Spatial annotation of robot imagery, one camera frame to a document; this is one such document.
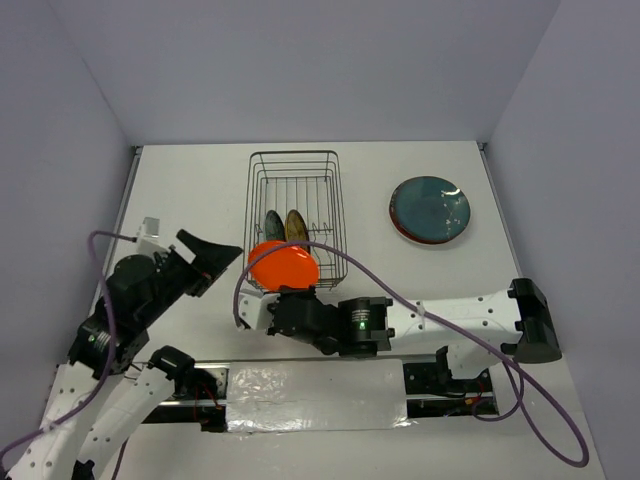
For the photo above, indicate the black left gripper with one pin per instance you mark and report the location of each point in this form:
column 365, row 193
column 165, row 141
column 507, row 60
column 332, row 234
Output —
column 208, row 255

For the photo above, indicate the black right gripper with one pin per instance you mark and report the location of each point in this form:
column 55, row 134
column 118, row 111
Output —
column 304, row 291

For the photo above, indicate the orange plastic plate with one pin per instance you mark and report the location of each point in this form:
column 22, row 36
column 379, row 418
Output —
column 291, row 267

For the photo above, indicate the yellow brown patterned plate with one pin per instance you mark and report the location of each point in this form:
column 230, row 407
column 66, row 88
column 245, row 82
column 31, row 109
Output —
column 295, row 227

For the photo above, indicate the light green glass plate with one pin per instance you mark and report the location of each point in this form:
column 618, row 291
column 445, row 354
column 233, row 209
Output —
column 274, row 229

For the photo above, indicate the dark teal glazed plate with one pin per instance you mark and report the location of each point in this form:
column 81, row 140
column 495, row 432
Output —
column 429, row 194

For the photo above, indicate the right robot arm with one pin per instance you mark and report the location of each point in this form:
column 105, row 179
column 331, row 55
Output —
column 465, row 335

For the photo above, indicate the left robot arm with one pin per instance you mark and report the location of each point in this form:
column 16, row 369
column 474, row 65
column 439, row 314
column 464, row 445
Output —
column 77, row 436

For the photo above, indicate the silver foil tape patch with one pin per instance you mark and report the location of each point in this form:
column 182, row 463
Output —
column 343, row 395

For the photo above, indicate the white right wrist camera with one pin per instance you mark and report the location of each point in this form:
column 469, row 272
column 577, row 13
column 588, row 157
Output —
column 253, row 310

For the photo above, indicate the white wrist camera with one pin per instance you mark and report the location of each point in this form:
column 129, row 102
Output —
column 151, row 239
column 253, row 310

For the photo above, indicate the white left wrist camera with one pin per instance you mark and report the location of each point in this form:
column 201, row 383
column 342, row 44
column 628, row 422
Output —
column 151, row 239

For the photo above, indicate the grey wire dish rack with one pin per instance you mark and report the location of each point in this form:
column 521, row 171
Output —
column 307, row 181

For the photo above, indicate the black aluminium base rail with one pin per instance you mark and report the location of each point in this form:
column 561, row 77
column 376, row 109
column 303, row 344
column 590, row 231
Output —
column 426, row 397

